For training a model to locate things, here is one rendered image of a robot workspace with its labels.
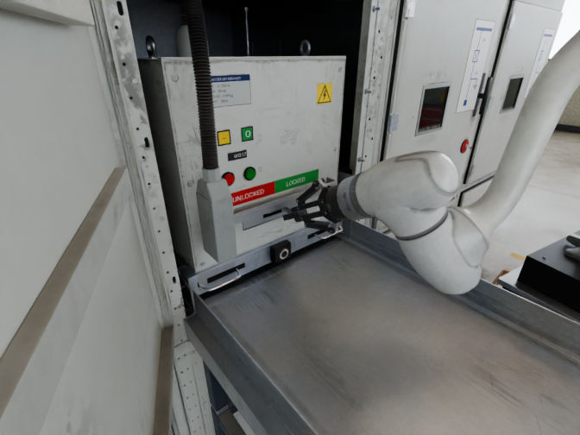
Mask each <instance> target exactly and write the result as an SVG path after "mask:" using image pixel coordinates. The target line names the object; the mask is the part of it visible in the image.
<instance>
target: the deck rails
mask: <svg viewBox="0 0 580 435"><path fill-rule="evenodd" d="M344 241H345V242H346V243H348V244H350V245H352V246H354V247H356V248H358V249H360V250H361V251H363V252H365V253H367V254H369V255H371V256H373V257H374V258H376V259H378V260H380V261H382V262H385V263H386V264H387V265H389V266H391V267H393V268H396V269H398V270H400V271H401V272H402V273H404V274H407V275H409V276H411V277H413V278H414V279H415V280H417V281H420V282H422V283H424V284H426V285H427V286H429V287H431V288H433V289H435V290H437V289H436V288H434V287H433V286H432V285H431V284H429V283H428V282H427V281H425V280H424V279H423V278H422V277H421V276H420V275H419V274H418V273H417V272H416V270H415V269H414V268H413V266H412V265H411V263H410V262H409V261H408V259H407V258H406V256H405V255H404V253H403V251H402V250H401V248H400V245H399V242H398V240H396V239H394V238H392V237H390V236H387V235H385V234H383V233H381V232H379V231H377V230H374V229H372V228H369V227H368V226H366V225H364V224H360V223H358V222H357V221H355V220H352V226H351V236H350V238H348V239H346V240H344ZM437 291H438V290H437ZM192 292H193V298H194V303H195V308H196V312H195V313H194V314H195V316H196V317H197V318H198V319H199V321H200V322H201V323H202V325H203V326H204V327H205V328H206V330H208V332H209V333H210V334H211V336H212V337H213V338H214V340H215V341H216V342H217V344H218V345H219V346H220V347H221V349H222V350H223V351H224V353H225V354H226V355H227V357H228V358H229V359H230V360H231V361H232V362H233V363H234V365H235V366H236V368H237V369H238V370H239V371H240V373H241V374H242V375H243V377H244V378H245V379H246V381H247V382H248V383H249V385H250V386H251V387H252V388H253V389H254V390H255V392H256V393H257V394H258V395H259V397H260V398H261V399H262V401H263V402H264V403H265V405H266V406H267V407H268V409H269V410H270V411H271V412H272V414H273V415H274V416H275V417H276V418H277V419H278V421H279V422H280V423H281V425H282V426H283V427H284V428H285V430H286V431H287V433H288V434H289V435H322V434H321V433H320V432H319V430H318V429H317V428H316V427H315V426H314V424H313V423H312V422H311V421H310V420H309V419H308V418H307V417H306V416H305V415H304V414H303V413H302V411H301V410H300V409H299V408H298V407H297V406H296V404H295V403H294V402H293V401H292V400H291V399H290V397H289V396H288V395H287V394H286V393H285V392H284V390H283V389H282V388H281V387H280V386H279V385H278V383H277V382H276V381H275V380H274V379H273V378H272V376H271V375H270V374H269V373H268V372H267V370H265V368H263V367H262V366H261V364H260V363H259V362H258V361H257V360H256V359H255V357H254V356H253V355H252V354H251V353H250V352H249V350H248V349H247V348H246V347H245V346H244V345H243V343H242V342H241V341H240V340H239V339H238V338H237V337H236V335H235V334H234V333H233V332H232V331H231V330H230V328H229V327H228V326H227V325H226V324H225V322H224V321H223V320H222V319H221V318H220V317H219V316H218V315H217V314H216V313H215V312H214V311H213V309H212V308H211V307H210V306H207V304H206V303H205V302H204V301H203V300H202V299H201V298H200V297H199V296H198V295H197V294H196V292H195V291H194V290H192ZM439 292H440V291H439ZM441 293H442V292H441ZM442 294H444V295H446V296H448V297H450V298H452V299H454V300H455V301H457V302H459V303H461V304H463V305H465V306H467V307H469V308H470V309H472V310H474V311H476V312H479V313H481V314H482V315H484V316H485V317H487V318H490V319H492V320H494V321H495V322H497V323H498V324H500V325H503V326H505V327H507V328H508V329H510V330H512V331H514V332H516V333H518V334H520V335H521V336H523V337H526V338H527V339H529V340H531V341H533V342H535V343H536V344H539V345H540V346H542V347H544V348H546V349H548V350H550V351H552V352H554V353H555V354H557V355H559V356H561V357H563V358H565V359H567V360H569V361H570V362H572V363H575V364H576V365H578V366H580V324H579V323H577V322H575V321H573V320H571V319H569V318H566V317H564V316H562V315H560V314H558V313H555V312H553V311H551V310H549V309H546V308H544V307H543V306H540V305H538V304H535V303H533V302H532V301H530V300H528V299H524V298H522V297H520V296H519V295H517V294H514V293H511V292H509V291H508V290H505V289H503V288H501V287H498V286H497V285H494V284H492V283H490V282H488V281H485V280H483V279H481V278H480V280H479V282H478V284H477V285H476V286H475V287H474V288H472V289H471V290H470V291H468V292H467V293H462V294H447V293H442Z"/></svg>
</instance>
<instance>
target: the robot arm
mask: <svg viewBox="0 0 580 435"><path fill-rule="evenodd" d="M578 86H580V29H579V30H578V31H577V32H576V33H575V34H574V35H573V36H572V37H571V38H570V39H569V40H568V41H567V42H566V43H565V44H564V45H563V46H562V47H561V48H560V49H559V50H558V51H557V52H556V53H555V54H554V55H553V56H552V57H551V59H550V60H549V61H548V62H547V63H546V65H545V66H544V68H543V69H542V70H541V72H540V73H539V75H538V77H537V78H536V79H535V81H534V83H533V85H532V87H531V89H530V91H529V92H528V94H527V96H526V99H525V102H524V104H523V106H522V108H521V110H520V114H519V116H518V118H517V121H516V123H515V125H514V129H513V131H512V134H511V136H510V138H509V140H508V143H507V146H506V148H505V151H504V153H503V156H502V158H501V161H500V164H499V166H498V168H497V170H496V172H495V176H494V178H493V180H492V182H491V184H490V185H489V188H488V190H487V191H486V192H485V193H484V194H483V195H482V196H481V197H480V198H479V199H478V200H477V201H476V202H475V203H473V204H471V205H468V206H465V207H458V206H454V205H450V206H449V207H447V208H446V206H445V205H446V204H447V203H448V202H449V201H451V199H452V198H453V197H454V196H455V194H456V193H457V191H458V188H459V182H460V181H459V174H458V171H457V168H456V166H455V164H454V163H453V161H452V160H451V159H450V158H449V157H448V156H447V155H446V154H444V153H442V152H440V151H437V150H424V151H417V152H412V153H408V154H401V155H398V156H395V157H392V158H389V159H386V160H385V161H381V162H379V163H377V164H375V165H374V166H372V167H371V168H370V169H369V170H367V171H365V172H361V173H359V174H357V175H354V176H351V177H349V178H346V179H344V180H343V181H342V182H341V183H340V184H339V185H336V186H327V185H326V184H325V180H324V179H323V178H321V179H318V180H314V181H313V183H312V186H311V187H310V188H309V189H307V190H306V191H305V192H304V193H303V194H301V195H300V196H299V197H298V198H297V199H296V202H297V203H298V206H295V207H293V208H291V211H292V212H290V213H288V214H285V215H282V216H283V219H284V221H286V220H289V219H293V218H294V220H295V222H301V221H304V226H305V227H306V228H312V229H317V230H326V231H328V232H329V233H331V234H334V233H336V232H338V231H340V230H341V229H340V227H339V226H338V223H339V222H341V221H342V220H344V219H348V218H349V219H351V220H358V219H366V218H378V219H379V220H380V221H381V222H383V223H384V224H385V225H386V226H387V227H388V228H389V229H390V230H391V231H392V232H393V233H394V235H395V237H396V239H397V240H398V242H399V245H400V248H401V250H402V251H403V253H404V255H405V256H406V258H407V259H408V261H409V262H410V263H411V265H412V266H413V268H414V269H415V270H416V272H417V273H418V274H419V275H420V276H421V277H422V278H423V279H424V280H425V281H427V282H428V283H429V284H431V285H432V286H433V287H434V288H436V289H437V290H439V291H440V292H442V293H447V294H462V293H467V292H468V291H470V290H471V289H472V288H474V287H475V286H476V285H477V284H478V282H479V280H480V278H481V274H482V265H481V262H482V258H483V256H484V254H485V252H486V251H487V250H488V249H489V248H490V241H489V239H490V236H491V234H492V233H493V231H494V230H495V229H496V228H497V227H498V226H499V225H500V224H501V223H502V222H503V221H504V220H505V219H506V218H507V217H508V215H509V214H510V213H511V211H512V210H513V209H514V207H515V206H516V205H517V204H518V202H519V201H520V198H521V196H522V195H523V193H524V191H525V190H526V187H527V185H528V183H529V181H530V179H531V178H532V176H533V173H534V171H535V169H536V167H537V165H538V163H539V160H540V158H541V156H542V154H543V153H544V151H545V148H546V146H547V143H548V142H549V140H550V138H551V136H552V133H553V131H554V130H555V128H556V126H557V124H558V120H559V118H560V117H561V115H562V113H563V111H564V108H565V106H566V105H567V104H568V102H569V100H570V98H571V96H572V95H573V93H574V91H575V90H576V89H577V88H578ZM319 190H322V191H321V193H320V194H319V196H318V200H315V201H312V202H309V203H306V201H307V200H308V199H309V198H310V197H311V196H312V195H313V194H315V193H316V192H317V191H319ZM315 206H318V207H319V209H320V211H315V212H312V213H307V210H306V209H308V208H311V207H315ZM319 217H324V218H326V219H328V220H330V221H331V222H332V223H330V222H323V221H317V220H312V218H319ZM566 241H568V242H569V243H571V244H573V245H574V246H576V248H574V249H567V250H566V251H565V252H564V254H565V255H567V256H569V257H571V258H574V259H576V260H579V261H580V236H579V235H575V234H569V235H568V236H567V238H566Z"/></svg>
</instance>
